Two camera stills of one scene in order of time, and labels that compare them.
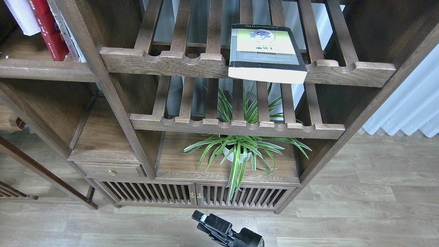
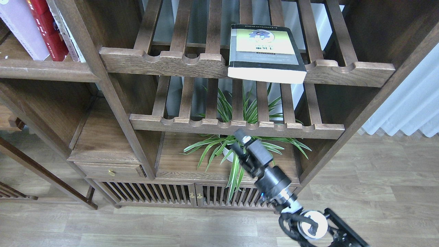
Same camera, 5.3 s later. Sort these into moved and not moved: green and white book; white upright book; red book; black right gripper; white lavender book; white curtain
Moved: white lavender book; black right gripper
Not moved: green and white book; white curtain; white upright book; red book
